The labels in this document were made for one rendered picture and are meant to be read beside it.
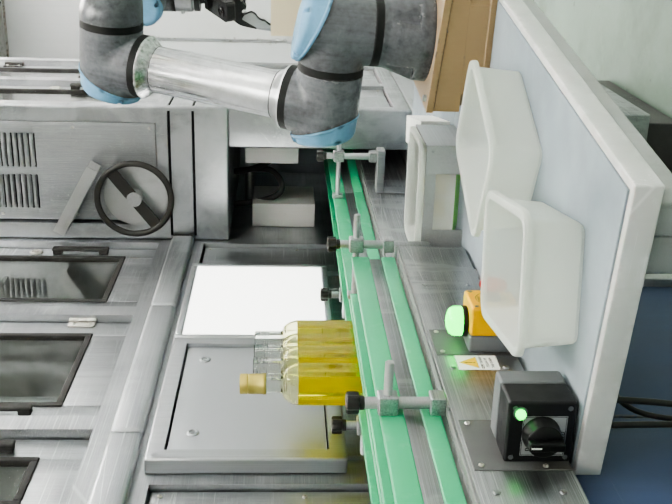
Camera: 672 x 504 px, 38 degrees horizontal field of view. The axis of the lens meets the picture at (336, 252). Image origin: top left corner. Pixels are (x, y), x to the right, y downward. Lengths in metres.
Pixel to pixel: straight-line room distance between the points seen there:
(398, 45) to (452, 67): 0.10
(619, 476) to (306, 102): 0.84
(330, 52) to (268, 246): 1.12
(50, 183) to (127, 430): 1.12
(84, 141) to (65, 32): 3.28
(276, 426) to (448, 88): 0.66
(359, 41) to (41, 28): 4.43
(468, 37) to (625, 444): 0.72
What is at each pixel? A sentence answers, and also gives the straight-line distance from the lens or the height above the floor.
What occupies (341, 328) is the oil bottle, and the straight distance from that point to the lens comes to 1.78.
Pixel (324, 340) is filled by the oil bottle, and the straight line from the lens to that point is 1.73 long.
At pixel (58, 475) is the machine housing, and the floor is 1.47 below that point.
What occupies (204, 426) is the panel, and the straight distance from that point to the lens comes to 1.77.
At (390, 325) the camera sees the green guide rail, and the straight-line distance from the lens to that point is 1.54.
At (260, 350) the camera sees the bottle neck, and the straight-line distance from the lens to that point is 1.73.
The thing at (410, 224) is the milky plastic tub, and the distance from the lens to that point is 2.02.
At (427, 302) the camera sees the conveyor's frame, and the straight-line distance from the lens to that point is 1.58.
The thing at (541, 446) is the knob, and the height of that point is 0.80.
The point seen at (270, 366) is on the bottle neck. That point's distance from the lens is 1.68.
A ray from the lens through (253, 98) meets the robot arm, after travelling 1.76.
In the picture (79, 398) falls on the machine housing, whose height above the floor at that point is 1.48.
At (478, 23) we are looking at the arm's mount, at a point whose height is 0.78.
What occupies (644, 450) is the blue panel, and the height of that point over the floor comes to 0.64.
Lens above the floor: 1.09
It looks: 3 degrees down
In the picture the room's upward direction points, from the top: 89 degrees counter-clockwise
